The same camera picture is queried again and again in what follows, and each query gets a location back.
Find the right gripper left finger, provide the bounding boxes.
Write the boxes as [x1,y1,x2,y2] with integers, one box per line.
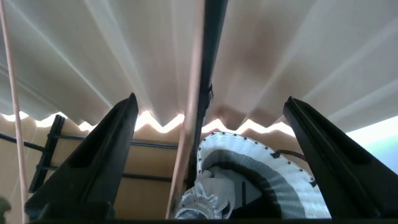
[24,92,139,220]

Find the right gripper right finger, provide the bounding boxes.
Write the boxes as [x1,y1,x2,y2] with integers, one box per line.
[282,95,398,218]

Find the pale grey shorts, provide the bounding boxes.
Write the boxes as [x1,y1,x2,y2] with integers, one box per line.
[174,169,264,220]

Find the white laundry basket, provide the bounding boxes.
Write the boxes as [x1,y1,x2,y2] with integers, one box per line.
[195,131,332,220]

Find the black clothes rack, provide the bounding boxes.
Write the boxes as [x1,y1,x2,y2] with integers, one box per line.
[0,0,229,194]

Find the beige curtain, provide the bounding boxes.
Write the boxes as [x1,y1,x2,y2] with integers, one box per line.
[0,0,398,134]

